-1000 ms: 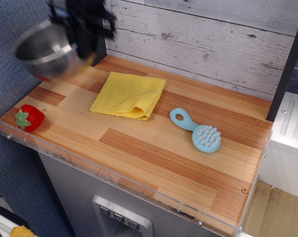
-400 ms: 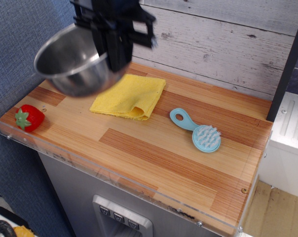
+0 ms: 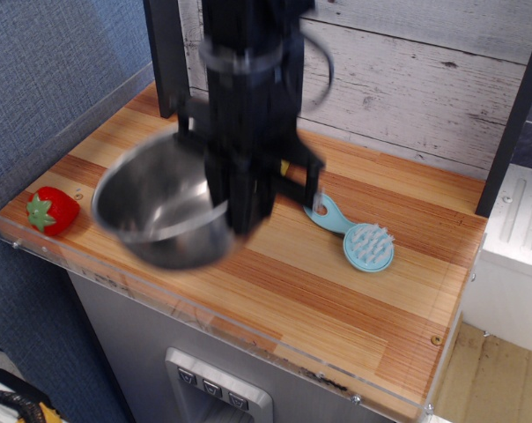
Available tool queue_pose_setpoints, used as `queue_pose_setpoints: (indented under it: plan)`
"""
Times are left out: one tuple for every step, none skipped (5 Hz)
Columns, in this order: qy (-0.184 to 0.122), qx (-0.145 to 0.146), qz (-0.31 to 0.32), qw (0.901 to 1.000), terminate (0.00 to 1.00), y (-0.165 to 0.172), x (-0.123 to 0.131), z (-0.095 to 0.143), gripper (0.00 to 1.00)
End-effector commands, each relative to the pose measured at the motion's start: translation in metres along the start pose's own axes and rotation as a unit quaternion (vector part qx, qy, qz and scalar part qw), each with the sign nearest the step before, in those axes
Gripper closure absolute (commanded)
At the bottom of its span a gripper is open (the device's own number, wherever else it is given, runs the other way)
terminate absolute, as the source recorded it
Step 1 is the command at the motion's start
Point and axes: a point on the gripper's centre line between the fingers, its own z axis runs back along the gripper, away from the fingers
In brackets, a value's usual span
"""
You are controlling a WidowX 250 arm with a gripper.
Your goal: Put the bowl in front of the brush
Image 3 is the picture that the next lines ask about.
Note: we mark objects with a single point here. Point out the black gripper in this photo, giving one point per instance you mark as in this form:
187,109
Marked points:
248,126

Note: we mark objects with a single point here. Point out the stainless steel bowl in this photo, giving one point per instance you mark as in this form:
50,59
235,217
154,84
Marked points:
155,199

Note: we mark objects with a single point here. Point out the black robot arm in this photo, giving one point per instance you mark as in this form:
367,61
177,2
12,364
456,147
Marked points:
256,25

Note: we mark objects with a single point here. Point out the light blue scrub brush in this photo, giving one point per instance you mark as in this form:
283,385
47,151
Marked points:
367,247

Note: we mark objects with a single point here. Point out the yellow folded cloth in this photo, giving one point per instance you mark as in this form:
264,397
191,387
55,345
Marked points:
284,166

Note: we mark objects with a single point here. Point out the silver toy fridge cabinet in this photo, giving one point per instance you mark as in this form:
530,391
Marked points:
135,338

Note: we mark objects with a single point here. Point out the red toy strawberry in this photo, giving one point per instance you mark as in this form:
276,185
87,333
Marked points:
50,211

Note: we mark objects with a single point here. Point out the grey dispenser button panel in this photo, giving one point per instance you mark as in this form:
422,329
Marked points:
206,393

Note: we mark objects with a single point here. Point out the white toy sink counter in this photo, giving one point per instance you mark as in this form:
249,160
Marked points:
498,298

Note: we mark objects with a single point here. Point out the yellow object bottom corner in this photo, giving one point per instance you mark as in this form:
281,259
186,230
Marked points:
45,414

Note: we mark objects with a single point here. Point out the black left frame post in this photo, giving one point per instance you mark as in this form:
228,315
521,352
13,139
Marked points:
163,22

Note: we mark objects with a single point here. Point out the black frame post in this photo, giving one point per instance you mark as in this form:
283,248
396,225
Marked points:
163,22
509,140

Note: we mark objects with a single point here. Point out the black right frame post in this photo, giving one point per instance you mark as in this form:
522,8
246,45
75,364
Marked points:
509,140

